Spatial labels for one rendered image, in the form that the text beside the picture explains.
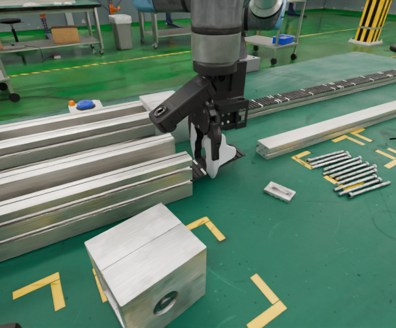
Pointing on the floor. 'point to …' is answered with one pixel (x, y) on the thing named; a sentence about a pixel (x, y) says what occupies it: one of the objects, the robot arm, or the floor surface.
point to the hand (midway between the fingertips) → (202, 165)
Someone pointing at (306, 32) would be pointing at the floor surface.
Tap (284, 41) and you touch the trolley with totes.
